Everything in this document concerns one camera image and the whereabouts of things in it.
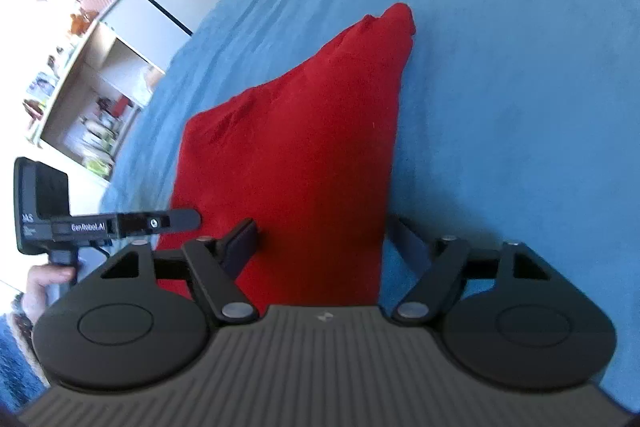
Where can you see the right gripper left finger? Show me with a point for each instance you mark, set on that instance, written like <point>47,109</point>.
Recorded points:
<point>215,265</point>

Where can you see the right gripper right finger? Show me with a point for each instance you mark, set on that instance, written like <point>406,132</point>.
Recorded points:
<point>440,266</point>

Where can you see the red knit sweater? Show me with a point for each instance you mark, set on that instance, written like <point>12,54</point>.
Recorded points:
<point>308,157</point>

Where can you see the left hand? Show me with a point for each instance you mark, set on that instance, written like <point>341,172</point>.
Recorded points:
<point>39,278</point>

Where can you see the white shelf unit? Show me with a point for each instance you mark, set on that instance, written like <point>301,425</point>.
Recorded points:
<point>36,37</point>

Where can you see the blue patterned sleeve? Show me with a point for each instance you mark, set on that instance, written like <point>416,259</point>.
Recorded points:
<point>22,378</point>

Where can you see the blue bed sheet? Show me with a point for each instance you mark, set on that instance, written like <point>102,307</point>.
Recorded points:
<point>519,121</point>

